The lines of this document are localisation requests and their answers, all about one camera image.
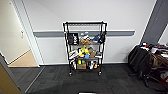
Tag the white door frame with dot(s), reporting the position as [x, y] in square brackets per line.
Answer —
[30, 33]

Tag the brown wooden door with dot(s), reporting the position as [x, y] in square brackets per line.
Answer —
[6, 80]

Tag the orange plush toy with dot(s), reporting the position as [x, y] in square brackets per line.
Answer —
[85, 41]

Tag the flat tan cardboard box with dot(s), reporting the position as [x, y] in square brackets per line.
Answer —
[81, 66]

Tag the black bag with white print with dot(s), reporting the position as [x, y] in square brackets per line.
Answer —
[73, 38]

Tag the black and white packet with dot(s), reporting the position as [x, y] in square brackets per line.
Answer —
[73, 65]

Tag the grey wall column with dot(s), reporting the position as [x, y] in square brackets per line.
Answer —
[156, 20]

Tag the dark printed box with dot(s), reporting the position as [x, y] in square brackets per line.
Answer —
[98, 55]

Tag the small plain black bag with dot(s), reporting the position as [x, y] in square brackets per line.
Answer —
[102, 37]

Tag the yellow plush toy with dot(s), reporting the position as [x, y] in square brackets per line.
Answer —
[83, 50]

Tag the small orange packet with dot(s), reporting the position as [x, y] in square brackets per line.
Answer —
[96, 66]

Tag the small blue cup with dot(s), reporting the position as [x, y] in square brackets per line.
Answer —
[86, 56]

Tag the black and white box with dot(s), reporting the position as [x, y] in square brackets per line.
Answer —
[92, 65]

